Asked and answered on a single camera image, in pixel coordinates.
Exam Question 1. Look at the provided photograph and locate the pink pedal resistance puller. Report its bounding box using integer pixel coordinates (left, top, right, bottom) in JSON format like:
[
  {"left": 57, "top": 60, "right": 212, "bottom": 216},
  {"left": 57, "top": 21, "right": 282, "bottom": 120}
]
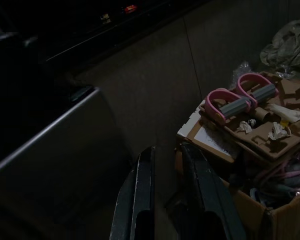
[{"left": 204, "top": 72, "right": 279, "bottom": 126}]

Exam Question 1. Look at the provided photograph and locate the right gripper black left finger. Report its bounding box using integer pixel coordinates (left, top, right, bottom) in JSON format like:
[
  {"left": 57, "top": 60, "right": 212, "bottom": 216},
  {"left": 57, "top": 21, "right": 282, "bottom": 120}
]
[{"left": 109, "top": 146, "right": 156, "bottom": 240}]

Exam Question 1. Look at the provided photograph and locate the crumpled white paper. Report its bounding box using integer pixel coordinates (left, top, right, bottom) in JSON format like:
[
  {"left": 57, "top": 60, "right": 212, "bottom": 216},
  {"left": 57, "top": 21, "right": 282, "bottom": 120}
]
[
  {"left": 237, "top": 119, "right": 254, "bottom": 134},
  {"left": 267, "top": 121, "right": 291, "bottom": 141}
]

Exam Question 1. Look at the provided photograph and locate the large brown cardboard box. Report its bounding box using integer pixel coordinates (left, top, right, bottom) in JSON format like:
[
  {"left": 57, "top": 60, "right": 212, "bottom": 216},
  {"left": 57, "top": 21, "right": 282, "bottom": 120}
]
[{"left": 174, "top": 139, "right": 300, "bottom": 240}]

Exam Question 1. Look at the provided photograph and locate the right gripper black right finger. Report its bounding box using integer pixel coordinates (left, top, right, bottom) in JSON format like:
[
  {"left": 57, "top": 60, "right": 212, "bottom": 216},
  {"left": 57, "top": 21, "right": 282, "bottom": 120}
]
[{"left": 181, "top": 142, "right": 247, "bottom": 240}]

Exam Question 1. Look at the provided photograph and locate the crumpled grey-green cloth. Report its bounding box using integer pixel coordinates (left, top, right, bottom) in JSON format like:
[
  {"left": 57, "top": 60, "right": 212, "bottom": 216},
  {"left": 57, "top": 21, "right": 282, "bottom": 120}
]
[{"left": 259, "top": 12, "right": 300, "bottom": 75}]

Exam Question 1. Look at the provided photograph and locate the grey fridge door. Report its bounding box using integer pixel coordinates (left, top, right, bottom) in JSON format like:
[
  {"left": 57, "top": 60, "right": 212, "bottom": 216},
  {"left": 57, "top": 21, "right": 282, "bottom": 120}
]
[{"left": 0, "top": 84, "right": 136, "bottom": 226}]

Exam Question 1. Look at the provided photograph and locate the flat cardboard box white edge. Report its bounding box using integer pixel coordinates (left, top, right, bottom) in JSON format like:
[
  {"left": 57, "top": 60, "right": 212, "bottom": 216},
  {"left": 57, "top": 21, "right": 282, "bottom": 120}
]
[{"left": 176, "top": 99, "right": 243, "bottom": 165}]

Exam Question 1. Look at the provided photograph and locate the brown moulded pulp tray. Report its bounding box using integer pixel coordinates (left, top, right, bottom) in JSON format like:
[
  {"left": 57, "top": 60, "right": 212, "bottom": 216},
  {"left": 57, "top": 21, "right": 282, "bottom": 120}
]
[{"left": 199, "top": 71, "right": 300, "bottom": 162}]

